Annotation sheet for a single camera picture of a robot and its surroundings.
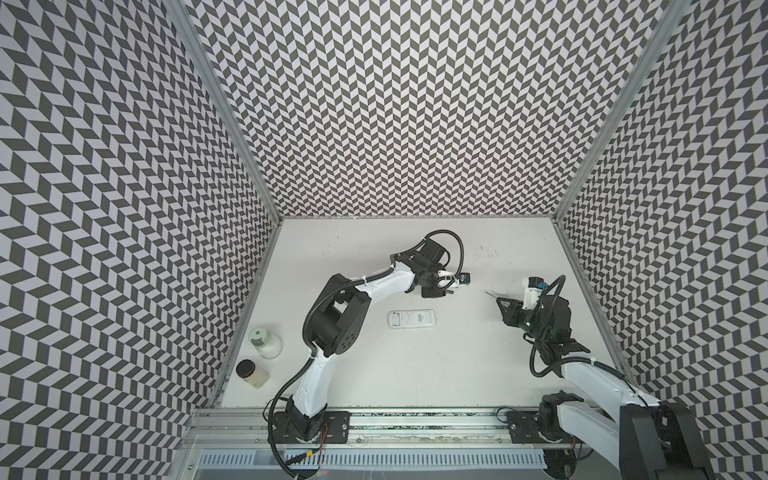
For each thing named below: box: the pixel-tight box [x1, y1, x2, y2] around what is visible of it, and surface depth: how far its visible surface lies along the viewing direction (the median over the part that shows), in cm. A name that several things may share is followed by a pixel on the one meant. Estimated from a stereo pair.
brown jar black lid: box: [236, 359, 270, 389], surface depth 74 cm
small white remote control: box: [388, 309, 437, 329], surface depth 93 cm
